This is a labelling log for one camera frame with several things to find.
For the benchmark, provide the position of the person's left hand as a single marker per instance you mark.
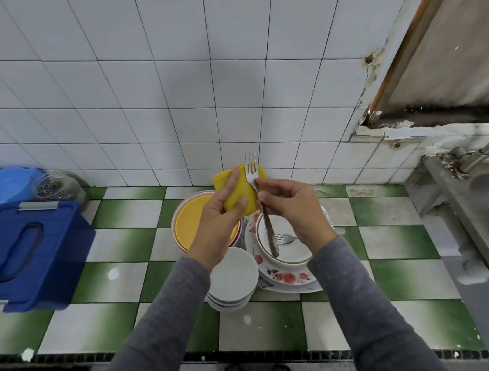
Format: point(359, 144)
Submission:
point(219, 230)

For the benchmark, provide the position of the person's right hand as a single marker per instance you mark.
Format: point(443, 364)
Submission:
point(293, 213)

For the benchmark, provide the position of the metal fork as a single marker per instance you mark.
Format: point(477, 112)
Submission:
point(286, 237)
point(267, 224)

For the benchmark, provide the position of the stack of small white bowls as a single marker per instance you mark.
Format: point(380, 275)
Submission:
point(233, 277)

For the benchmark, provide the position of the person's right forearm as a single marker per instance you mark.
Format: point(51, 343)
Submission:
point(374, 318)

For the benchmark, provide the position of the glass jar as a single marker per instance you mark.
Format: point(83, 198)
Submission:
point(58, 187)

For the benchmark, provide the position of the blue plastic box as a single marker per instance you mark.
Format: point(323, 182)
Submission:
point(24, 257)

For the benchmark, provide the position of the metal faucet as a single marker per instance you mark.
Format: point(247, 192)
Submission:
point(487, 148)

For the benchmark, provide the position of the blue plastic bowl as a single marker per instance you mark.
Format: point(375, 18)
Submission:
point(3, 187)

